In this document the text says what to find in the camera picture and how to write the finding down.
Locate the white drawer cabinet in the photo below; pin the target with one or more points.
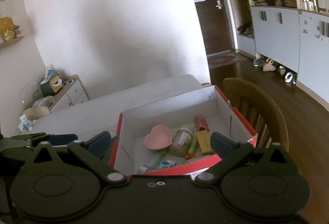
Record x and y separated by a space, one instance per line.
70 95

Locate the wooden chair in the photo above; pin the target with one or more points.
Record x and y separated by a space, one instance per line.
259 110

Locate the pink heart-shaped dish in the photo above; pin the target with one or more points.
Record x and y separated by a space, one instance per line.
159 138

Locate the white sunglasses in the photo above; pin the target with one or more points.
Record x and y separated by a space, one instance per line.
68 82

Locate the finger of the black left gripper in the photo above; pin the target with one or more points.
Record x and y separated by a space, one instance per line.
59 140
25 136

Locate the small blue white figurine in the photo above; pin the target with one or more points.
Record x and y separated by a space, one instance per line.
167 164

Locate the bright green tube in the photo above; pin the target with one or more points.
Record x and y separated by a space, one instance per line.
193 146

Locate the green white glue stick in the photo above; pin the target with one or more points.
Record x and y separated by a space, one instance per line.
155 161

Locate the grey shoe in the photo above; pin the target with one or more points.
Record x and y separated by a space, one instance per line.
258 63

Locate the white red cardboard box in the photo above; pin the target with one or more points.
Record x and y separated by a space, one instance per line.
172 136

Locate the red door mat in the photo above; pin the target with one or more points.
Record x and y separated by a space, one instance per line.
225 59

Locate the wooden wall shelf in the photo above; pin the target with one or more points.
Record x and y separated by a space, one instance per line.
11 42

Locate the pink shoe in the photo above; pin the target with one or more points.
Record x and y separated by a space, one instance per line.
269 65

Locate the green yellow tissue box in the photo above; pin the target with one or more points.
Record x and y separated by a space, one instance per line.
51 86

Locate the light blue wall cabinet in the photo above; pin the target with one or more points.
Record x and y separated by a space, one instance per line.
292 33

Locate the clear plastic bag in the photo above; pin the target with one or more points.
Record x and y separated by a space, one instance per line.
44 102

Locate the yellow rectangular box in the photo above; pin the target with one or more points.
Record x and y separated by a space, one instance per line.
203 138

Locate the orange red small toy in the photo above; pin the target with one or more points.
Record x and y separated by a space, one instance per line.
189 156

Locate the green lid beige jar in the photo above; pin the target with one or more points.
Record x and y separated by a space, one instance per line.
182 140

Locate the brown cardboard box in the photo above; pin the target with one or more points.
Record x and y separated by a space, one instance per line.
36 113

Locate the dark brown door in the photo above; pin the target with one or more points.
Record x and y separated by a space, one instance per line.
214 26

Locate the golden decorative ornament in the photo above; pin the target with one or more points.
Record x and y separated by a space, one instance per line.
8 29

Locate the white blue tube package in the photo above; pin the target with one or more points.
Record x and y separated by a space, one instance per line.
25 124

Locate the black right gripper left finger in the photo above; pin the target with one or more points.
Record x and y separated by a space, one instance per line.
90 158

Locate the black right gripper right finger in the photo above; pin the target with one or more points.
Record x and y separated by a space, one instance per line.
232 154

